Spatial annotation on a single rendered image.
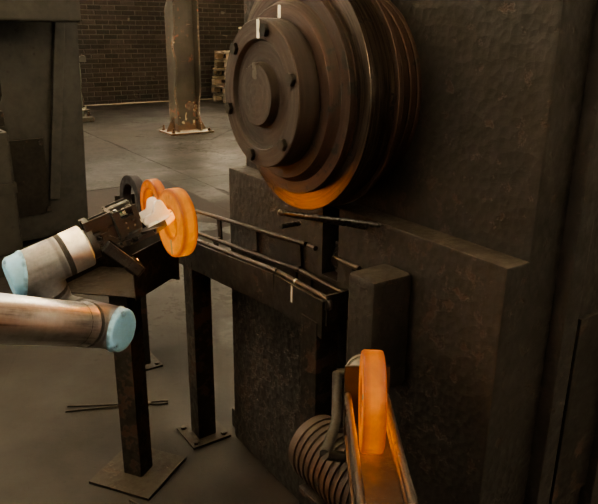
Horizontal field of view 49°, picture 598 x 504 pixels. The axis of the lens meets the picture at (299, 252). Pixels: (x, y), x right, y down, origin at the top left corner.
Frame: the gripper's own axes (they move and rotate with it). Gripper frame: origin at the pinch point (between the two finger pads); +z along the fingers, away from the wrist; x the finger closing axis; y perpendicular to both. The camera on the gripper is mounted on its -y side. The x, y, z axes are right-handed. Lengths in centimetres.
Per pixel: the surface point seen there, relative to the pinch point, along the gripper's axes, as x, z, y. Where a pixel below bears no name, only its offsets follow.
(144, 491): 19, -29, -78
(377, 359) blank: -68, -1, -8
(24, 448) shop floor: 59, -51, -72
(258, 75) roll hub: -22.2, 17.2, 26.8
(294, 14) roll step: -26, 26, 36
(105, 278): 34.1, -13.3, -21.3
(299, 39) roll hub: -30.4, 22.7, 31.9
